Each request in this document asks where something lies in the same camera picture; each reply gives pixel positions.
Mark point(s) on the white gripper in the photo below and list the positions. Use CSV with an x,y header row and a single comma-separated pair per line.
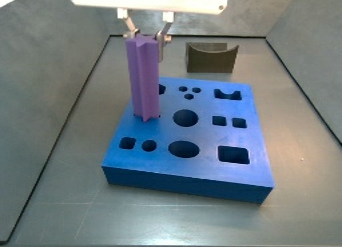
x,y
168,6

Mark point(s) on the blue foam shape board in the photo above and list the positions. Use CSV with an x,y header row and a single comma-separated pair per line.
x,y
202,149

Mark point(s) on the purple star-shaped prism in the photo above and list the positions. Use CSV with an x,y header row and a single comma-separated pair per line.
x,y
144,68

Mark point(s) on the black curved holder bracket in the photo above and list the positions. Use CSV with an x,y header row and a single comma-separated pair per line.
x,y
210,57

